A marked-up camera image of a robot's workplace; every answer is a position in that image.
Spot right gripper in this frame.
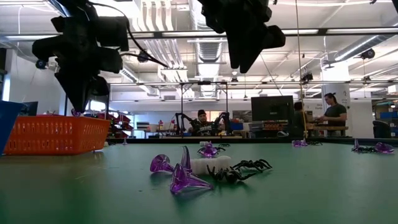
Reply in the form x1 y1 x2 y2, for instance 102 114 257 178
197 0 287 75

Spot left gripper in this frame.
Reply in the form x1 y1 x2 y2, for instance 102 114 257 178
32 37 124 114

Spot small dark monitor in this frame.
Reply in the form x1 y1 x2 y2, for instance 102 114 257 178
21 101 39 116

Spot orange plastic basket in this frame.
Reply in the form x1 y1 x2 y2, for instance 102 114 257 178
3 114 112 156

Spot thin hanging rod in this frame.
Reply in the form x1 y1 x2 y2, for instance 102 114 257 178
294 0 308 139

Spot red storage bins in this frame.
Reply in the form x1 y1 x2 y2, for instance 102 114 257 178
107 113 133 139

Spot black computer monitor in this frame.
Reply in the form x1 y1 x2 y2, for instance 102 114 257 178
251 95 295 122

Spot person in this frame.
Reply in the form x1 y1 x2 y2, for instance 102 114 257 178
187 109 218 137
317 92 348 138
292 101 307 138

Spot blue plastic basket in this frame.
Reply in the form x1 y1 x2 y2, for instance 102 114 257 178
0 100 27 156

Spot white round column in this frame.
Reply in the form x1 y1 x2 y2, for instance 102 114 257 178
321 62 353 138

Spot wooden desk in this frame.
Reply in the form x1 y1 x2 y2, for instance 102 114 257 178
294 123 349 138

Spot black office chair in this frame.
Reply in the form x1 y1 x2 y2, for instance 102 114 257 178
373 119 392 139

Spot blue storage bins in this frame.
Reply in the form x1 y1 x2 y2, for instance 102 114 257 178
379 111 398 121

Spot silver ventilation duct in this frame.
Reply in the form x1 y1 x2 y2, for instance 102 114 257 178
188 0 229 65

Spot black overhead frame beam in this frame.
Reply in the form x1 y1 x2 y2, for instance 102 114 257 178
0 27 398 42

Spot black workstation frame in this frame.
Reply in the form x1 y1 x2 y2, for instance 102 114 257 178
180 81 229 138

